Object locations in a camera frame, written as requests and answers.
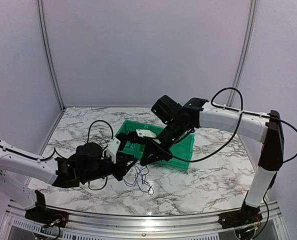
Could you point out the aluminium front frame rail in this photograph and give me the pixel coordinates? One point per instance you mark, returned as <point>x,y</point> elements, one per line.
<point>96,226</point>

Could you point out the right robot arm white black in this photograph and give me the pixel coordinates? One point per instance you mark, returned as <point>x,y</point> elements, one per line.
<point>201,113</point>

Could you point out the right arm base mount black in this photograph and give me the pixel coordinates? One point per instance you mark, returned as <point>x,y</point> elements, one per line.
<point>238,218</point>

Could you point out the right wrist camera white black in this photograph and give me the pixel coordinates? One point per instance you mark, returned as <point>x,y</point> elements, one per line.
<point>138,136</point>

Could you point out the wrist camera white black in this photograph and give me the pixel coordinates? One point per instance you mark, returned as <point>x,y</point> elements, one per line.
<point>138,136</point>
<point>112,149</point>

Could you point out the aluminium corner post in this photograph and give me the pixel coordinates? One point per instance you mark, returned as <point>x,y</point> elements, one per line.
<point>250,25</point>
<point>48,54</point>

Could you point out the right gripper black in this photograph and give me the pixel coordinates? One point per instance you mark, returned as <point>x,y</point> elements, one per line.
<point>158,154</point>

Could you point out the green three-compartment plastic bin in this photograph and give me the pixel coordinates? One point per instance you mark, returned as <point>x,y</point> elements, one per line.
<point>183,149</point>

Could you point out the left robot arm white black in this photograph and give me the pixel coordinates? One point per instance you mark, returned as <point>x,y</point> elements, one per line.
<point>89,162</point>

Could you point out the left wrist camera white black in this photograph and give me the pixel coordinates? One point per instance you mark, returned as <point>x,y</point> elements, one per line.
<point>112,149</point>

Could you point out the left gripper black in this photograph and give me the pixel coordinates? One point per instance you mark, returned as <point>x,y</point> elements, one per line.
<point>122,161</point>

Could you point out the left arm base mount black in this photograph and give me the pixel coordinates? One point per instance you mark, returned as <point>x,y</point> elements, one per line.
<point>47,216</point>

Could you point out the right aluminium corner post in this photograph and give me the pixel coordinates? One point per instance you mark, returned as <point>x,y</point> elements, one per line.
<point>250,25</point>

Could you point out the left aluminium corner post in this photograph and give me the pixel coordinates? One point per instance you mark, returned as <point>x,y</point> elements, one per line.
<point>48,54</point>

